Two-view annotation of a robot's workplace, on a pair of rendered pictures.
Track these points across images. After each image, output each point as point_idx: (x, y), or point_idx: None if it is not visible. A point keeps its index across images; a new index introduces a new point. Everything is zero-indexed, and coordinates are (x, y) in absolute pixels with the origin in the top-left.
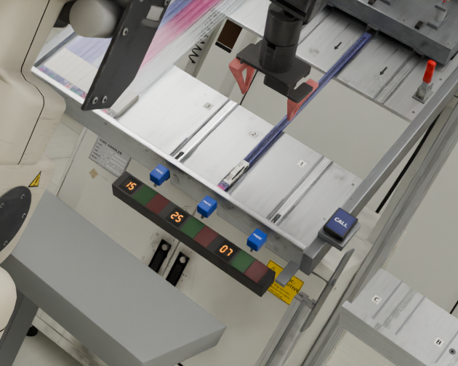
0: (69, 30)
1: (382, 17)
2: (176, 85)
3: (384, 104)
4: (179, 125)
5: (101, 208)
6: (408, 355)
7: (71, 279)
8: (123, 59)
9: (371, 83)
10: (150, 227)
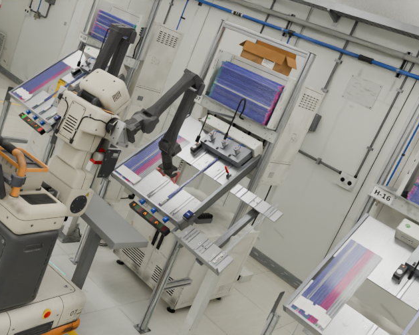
0: (125, 159)
1: (219, 153)
2: (153, 175)
3: (215, 180)
4: (151, 187)
5: (141, 217)
6: (187, 245)
7: (104, 224)
8: (108, 165)
9: (213, 173)
10: None
